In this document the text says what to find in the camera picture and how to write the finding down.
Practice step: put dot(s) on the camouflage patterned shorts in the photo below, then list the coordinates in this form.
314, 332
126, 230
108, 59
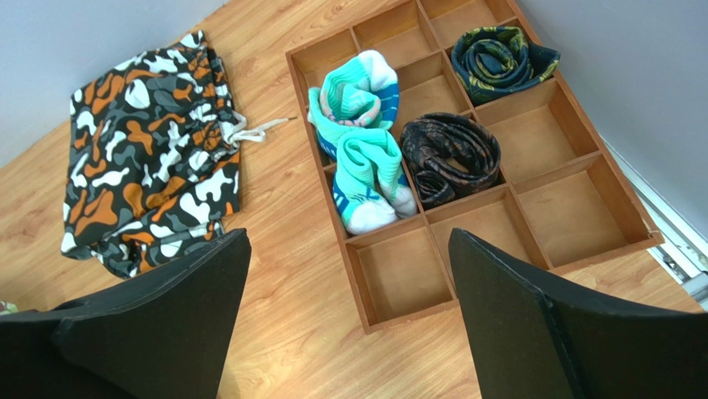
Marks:
154, 159

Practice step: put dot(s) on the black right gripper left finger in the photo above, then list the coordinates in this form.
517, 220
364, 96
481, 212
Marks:
162, 334

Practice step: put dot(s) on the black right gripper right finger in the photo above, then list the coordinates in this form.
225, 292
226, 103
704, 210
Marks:
533, 334

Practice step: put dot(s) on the upper teal white sock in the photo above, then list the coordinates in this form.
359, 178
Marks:
363, 93

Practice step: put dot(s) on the navy yellow rolled tie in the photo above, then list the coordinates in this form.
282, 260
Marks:
493, 62

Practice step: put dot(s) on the lower teal white sock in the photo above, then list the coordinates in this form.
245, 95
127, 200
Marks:
370, 189

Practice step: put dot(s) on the dark brown rolled tie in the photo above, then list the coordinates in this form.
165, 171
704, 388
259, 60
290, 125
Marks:
450, 157

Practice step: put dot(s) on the teal white sock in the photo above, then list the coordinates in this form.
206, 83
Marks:
370, 189
363, 93

